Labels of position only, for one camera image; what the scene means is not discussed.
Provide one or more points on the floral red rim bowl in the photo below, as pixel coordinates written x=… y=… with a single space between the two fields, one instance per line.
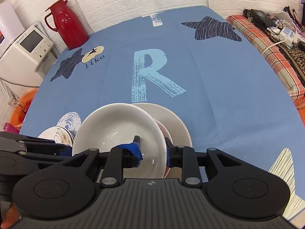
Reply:
x=118 y=123

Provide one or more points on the white floral plate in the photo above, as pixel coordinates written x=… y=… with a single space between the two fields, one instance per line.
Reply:
x=58 y=135

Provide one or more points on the brown patterned cloth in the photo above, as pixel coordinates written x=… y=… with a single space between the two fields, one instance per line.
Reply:
x=295 y=57

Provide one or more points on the red thermos jug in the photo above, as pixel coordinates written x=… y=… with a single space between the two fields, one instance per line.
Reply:
x=63 y=20

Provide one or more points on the white water purifier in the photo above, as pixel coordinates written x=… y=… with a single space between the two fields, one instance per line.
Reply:
x=10 y=26

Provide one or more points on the white appliance with screen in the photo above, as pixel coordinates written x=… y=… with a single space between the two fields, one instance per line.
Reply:
x=28 y=60

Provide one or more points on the white power strip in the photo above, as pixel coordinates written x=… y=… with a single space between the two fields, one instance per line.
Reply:
x=289 y=38

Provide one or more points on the left hand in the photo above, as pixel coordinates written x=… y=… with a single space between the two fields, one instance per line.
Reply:
x=9 y=215

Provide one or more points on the red gold bowl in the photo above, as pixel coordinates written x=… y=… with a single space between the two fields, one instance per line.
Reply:
x=166 y=134

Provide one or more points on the blue patterned tablecloth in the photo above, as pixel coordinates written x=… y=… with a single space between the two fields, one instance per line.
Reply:
x=223 y=90

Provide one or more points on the orange checkered cloth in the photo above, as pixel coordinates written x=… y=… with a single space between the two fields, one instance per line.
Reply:
x=272 y=54

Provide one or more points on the pink plastic cup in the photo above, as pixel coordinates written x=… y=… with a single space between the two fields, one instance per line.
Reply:
x=10 y=128

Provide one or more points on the orange plastic basin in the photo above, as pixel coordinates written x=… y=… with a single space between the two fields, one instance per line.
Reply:
x=19 y=112

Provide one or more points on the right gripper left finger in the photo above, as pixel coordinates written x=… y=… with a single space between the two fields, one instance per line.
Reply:
x=120 y=157

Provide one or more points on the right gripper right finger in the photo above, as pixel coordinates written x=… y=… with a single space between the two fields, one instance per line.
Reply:
x=187 y=160

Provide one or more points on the large white bowl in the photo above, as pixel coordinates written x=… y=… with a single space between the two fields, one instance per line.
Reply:
x=176 y=127

